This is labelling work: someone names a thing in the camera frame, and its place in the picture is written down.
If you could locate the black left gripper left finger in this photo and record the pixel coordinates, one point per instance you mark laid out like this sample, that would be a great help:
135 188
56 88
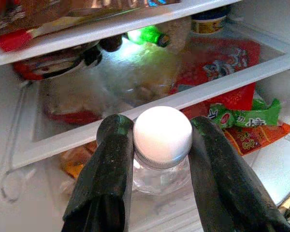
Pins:
104 174

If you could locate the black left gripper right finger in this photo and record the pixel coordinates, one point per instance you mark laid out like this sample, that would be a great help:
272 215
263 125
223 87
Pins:
227 178

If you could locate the clear bottle with white cap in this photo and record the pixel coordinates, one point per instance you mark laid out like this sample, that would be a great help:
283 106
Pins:
162 140

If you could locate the white glass fridge shelf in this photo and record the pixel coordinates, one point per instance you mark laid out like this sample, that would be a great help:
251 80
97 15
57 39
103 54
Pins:
145 79
82 31

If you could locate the yellow food packet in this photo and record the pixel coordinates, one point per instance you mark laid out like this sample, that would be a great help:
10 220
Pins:
77 157

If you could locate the orange snack packet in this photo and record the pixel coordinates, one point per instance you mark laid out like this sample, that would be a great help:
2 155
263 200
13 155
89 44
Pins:
258 136

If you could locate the green snack packet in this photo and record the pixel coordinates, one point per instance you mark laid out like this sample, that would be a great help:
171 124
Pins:
246 116

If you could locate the red printed food bag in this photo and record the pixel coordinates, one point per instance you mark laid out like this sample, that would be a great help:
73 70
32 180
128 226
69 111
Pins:
220 67

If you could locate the red and black food packet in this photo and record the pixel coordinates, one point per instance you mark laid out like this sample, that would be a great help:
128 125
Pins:
53 65

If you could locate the green plastic bottle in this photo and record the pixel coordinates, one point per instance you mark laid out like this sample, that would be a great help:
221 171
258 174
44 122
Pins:
147 35

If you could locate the yellow tub with blue lid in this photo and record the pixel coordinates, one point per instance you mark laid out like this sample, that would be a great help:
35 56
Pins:
209 20

